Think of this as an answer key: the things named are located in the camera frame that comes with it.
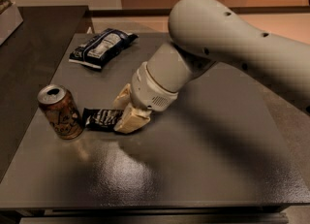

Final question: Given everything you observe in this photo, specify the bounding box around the blue white chip bag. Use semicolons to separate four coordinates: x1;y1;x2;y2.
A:
69;28;139;70

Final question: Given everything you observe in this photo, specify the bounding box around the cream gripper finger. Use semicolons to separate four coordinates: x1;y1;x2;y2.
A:
114;103;151;134
113;83;131;110

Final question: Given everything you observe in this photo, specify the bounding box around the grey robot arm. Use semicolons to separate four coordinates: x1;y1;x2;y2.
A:
113;0;310;134

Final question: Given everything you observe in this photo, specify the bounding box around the orange La Croix can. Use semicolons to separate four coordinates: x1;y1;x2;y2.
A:
37;84;83;140

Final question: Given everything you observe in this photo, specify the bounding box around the white box with snack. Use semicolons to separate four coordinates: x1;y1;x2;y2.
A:
0;0;23;46

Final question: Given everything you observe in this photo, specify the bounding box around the black rxbar chocolate wrapper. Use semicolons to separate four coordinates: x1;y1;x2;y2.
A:
82;109;123;132

